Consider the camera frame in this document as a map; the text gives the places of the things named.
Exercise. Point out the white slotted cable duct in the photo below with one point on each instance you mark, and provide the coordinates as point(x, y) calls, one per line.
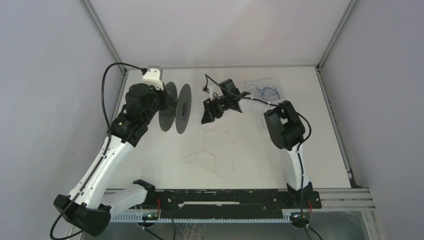
point(162, 217)

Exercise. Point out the clear plastic two-compartment tray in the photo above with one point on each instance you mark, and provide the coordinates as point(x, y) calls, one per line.
point(266, 89)

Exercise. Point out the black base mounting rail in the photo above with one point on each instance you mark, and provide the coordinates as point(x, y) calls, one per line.
point(225, 203)

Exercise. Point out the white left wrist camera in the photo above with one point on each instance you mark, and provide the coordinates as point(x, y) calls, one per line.
point(153, 77)

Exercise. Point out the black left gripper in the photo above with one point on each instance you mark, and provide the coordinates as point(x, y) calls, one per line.
point(163, 95)

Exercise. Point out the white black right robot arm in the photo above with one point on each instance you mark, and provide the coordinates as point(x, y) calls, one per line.
point(288, 130)

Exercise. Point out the dark grey perforated spool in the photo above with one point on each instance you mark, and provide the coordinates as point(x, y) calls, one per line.
point(178, 108)

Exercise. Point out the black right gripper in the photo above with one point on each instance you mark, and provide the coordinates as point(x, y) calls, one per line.
point(210, 111)

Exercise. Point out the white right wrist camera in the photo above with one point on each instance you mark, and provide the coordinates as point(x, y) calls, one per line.
point(209, 90)

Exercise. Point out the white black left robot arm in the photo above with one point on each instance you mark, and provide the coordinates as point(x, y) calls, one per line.
point(86, 207)

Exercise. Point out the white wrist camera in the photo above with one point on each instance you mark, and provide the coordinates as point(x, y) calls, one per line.
point(209, 90)
point(153, 77)

